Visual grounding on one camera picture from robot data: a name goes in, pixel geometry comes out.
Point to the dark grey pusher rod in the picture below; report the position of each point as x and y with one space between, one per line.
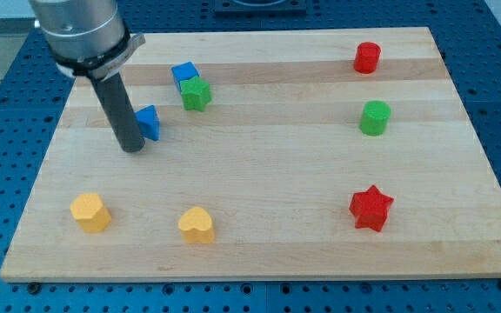
115 102

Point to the blue triangle block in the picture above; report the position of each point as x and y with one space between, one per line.
148 122

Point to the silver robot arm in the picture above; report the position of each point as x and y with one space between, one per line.
89 38

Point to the blue cube block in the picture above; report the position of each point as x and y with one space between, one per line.
184 71

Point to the green star block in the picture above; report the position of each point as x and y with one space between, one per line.
195 93

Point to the yellow hexagon block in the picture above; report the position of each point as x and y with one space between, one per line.
90 213

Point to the yellow heart block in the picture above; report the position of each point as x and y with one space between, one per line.
196 226

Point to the wooden board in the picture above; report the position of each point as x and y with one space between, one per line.
275 159

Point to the red cylinder block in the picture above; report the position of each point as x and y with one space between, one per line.
367 57

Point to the green cylinder block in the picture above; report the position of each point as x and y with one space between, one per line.
375 117

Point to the red star block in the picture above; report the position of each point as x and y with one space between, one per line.
370 208

